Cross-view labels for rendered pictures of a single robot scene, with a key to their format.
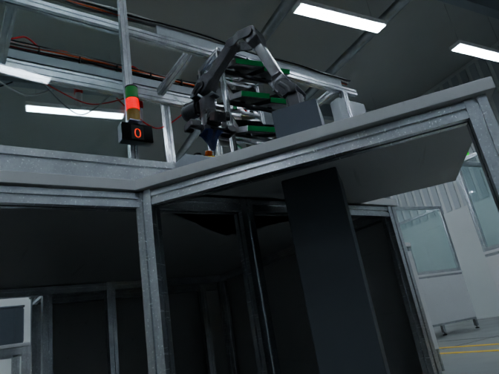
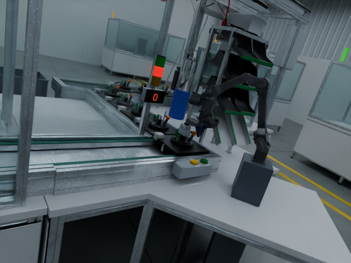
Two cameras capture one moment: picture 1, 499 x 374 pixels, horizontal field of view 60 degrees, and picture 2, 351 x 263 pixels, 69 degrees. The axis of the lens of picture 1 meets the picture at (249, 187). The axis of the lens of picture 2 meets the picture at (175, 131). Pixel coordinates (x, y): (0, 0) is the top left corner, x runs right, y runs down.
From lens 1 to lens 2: 1.09 m
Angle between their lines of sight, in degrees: 37
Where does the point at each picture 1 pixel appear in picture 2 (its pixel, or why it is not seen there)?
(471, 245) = (306, 81)
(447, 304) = (271, 116)
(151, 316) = (136, 253)
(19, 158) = (85, 176)
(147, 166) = (157, 166)
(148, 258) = (142, 229)
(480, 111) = not seen: outside the picture
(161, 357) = not seen: outside the picture
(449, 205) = (312, 53)
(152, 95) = not seen: outside the picture
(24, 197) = (87, 214)
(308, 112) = (264, 176)
